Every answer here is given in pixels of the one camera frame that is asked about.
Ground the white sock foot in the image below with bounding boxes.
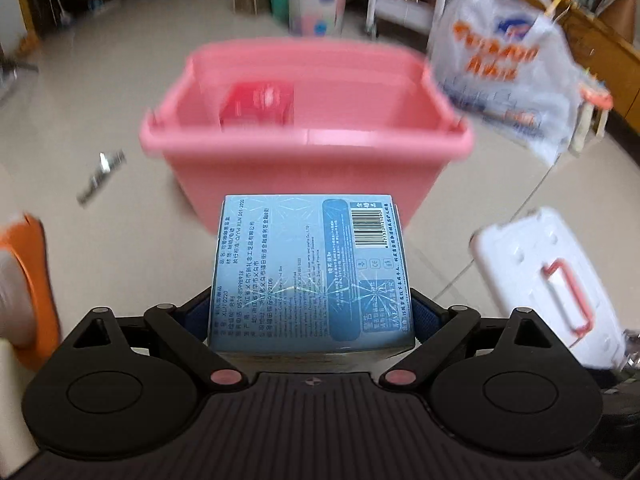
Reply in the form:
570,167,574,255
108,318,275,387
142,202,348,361
0,250,36,348

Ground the silver foil wrapper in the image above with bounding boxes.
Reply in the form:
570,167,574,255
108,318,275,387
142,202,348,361
77,150,126,207

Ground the white printed plastic bag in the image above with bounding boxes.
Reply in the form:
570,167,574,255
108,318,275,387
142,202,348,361
431,0,582,165

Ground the light blue printed box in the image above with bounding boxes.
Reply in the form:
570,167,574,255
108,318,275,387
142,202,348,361
208,194,414,356

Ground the pink plastic storage bin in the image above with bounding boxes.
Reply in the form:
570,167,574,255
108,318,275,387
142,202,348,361
139,38,474,231

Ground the orange slipper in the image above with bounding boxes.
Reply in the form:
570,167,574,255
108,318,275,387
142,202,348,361
1,214,61,372

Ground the white pink dotted bucket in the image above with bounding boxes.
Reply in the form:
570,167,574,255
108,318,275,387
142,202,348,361
288,0,346,37

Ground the red small box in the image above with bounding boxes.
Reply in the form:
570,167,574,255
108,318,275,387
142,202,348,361
219,81,294,127

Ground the wooden furniture edge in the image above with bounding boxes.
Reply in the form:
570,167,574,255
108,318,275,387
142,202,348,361
561,0,639,132

